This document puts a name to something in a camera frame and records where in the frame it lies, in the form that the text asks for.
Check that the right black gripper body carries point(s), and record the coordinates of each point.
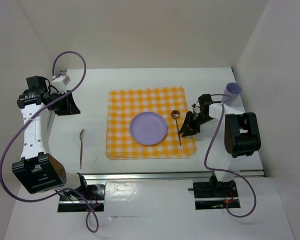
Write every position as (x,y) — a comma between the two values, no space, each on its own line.
(199,119)

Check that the yellow white checkered cloth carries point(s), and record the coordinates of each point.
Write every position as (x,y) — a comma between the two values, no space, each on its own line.
(124,105)

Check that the purple plastic plate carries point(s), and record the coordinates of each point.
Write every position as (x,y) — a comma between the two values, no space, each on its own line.
(148,128)

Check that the aluminium front rail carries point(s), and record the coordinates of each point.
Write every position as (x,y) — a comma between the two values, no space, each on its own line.
(169,176)

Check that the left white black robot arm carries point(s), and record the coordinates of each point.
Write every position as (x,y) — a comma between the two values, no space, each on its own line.
(38,171)

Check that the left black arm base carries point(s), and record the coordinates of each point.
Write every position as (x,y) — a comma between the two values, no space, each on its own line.
(69,201)

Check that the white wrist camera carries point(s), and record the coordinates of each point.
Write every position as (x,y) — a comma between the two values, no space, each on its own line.
(196,109)
(60,83)

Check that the aluminium left side rail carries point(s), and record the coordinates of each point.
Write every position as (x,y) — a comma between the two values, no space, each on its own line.
(50,121)

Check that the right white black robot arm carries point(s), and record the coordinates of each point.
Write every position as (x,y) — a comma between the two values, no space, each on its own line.
(241,136)

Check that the purple plastic cup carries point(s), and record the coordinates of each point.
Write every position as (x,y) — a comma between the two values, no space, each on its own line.
(231,93)

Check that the copper fork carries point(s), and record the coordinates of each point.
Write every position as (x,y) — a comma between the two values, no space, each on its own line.
(81,147)

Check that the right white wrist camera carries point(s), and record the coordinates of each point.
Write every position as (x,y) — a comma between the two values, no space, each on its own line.
(196,109)

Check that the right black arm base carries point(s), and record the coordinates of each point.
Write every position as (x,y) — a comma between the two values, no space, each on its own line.
(212,194)

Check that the copper spoon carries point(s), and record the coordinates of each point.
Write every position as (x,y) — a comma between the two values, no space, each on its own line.
(175,114)

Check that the aluminium rail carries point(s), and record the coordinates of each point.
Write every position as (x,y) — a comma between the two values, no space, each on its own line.
(50,121)
(169,176)

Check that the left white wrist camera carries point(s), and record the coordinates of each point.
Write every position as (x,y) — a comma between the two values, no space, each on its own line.
(60,83)

